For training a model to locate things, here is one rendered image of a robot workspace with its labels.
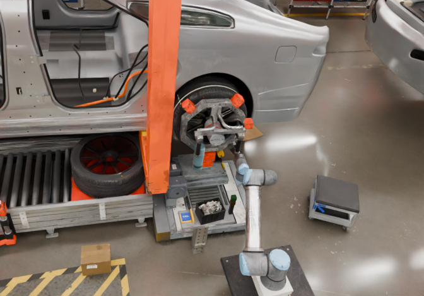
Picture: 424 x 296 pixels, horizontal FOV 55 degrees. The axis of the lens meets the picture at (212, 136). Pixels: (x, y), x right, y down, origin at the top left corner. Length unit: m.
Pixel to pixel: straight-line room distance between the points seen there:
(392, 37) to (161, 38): 3.26
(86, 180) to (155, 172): 0.65
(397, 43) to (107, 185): 3.45
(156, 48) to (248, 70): 1.11
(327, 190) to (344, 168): 0.87
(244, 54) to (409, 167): 2.70
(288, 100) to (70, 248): 2.26
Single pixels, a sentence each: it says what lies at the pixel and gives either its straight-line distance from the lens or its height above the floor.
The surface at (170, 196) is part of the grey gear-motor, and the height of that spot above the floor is 0.27.
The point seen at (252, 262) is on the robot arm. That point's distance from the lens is 2.91.
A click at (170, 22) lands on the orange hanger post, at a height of 2.00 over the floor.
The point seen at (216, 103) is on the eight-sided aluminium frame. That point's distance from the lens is 3.28.
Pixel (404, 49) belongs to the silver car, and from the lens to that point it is 4.99.
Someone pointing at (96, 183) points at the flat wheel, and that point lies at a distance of 3.49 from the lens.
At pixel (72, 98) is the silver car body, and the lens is 3.82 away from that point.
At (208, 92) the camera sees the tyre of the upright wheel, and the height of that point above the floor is 1.17.
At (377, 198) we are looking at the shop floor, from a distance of 4.63.
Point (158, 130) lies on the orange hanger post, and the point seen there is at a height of 1.20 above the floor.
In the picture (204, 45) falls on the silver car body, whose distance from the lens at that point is 3.13.
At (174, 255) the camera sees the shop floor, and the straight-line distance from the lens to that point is 3.62.
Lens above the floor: 3.05
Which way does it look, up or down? 41 degrees down
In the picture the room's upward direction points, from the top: 9 degrees clockwise
